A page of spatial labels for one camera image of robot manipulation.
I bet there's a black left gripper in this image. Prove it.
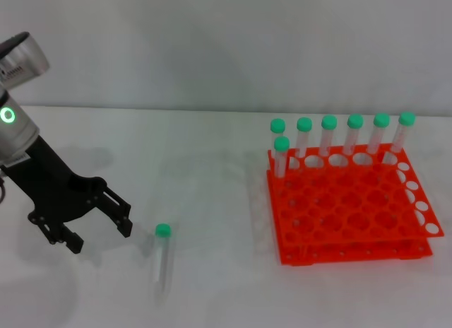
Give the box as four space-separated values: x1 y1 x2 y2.
6 134 133 254

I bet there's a green-capped test tube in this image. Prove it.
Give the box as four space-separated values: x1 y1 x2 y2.
383 111 417 165
342 113 364 156
150 223 174 304
270 118 289 156
295 117 314 170
273 136 291 180
319 115 338 158
365 112 391 156

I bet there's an orange test tube rack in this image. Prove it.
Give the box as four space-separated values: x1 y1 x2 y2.
265 143 444 267

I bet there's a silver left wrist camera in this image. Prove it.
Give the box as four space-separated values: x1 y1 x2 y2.
0 31 50 90

